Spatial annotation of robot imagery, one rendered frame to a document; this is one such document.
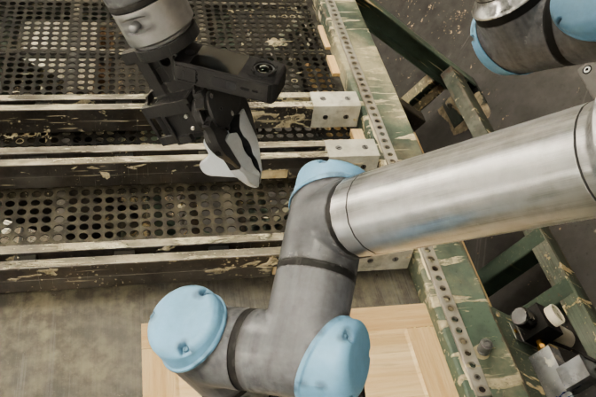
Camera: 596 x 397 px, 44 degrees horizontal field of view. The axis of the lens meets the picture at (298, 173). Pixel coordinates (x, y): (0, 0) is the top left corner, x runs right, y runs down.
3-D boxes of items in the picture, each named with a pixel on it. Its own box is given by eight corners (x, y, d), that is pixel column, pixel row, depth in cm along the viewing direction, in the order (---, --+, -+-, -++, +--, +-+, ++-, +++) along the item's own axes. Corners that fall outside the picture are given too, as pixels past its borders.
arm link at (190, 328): (207, 364, 61) (125, 352, 65) (255, 411, 69) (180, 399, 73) (236, 282, 66) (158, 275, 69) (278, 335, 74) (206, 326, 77)
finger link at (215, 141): (237, 153, 85) (204, 92, 80) (250, 151, 84) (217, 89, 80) (223, 179, 81) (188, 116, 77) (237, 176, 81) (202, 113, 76)
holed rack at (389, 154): (491, 396, 131) (492, 394, 131) (475, 398, 130) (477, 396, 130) (317, -42, 248) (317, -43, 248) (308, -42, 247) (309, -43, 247)
